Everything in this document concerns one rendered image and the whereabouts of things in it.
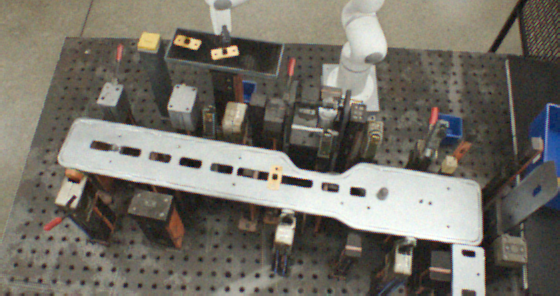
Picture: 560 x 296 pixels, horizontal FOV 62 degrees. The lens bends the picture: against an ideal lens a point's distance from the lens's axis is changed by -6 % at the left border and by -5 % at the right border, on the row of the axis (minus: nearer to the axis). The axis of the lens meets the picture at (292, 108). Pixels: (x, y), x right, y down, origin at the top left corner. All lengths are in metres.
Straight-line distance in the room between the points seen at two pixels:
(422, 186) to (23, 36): 2.73
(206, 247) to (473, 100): 1.28
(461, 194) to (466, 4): 2.24
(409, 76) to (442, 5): 1.47
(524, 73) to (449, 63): 0.46
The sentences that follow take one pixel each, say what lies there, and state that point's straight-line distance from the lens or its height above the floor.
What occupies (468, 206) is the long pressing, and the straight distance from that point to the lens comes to 1.64.
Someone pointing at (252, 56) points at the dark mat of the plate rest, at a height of 1.16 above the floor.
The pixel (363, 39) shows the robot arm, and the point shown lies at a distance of 1.63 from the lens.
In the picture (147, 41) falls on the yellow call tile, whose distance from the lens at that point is 1.68.
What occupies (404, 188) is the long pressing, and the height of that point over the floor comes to 1.00.
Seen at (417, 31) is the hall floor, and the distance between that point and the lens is 3.38.
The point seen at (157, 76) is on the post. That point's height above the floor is 0.99.
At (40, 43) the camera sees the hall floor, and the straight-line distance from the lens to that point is 3.44.
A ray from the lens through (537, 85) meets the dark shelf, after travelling 1.97.
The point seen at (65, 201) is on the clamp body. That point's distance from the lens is 1.56.
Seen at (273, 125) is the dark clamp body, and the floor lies 1.05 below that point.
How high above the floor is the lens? 2.41
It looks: 58 degrees down
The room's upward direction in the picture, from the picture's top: 6 degrees clockwise
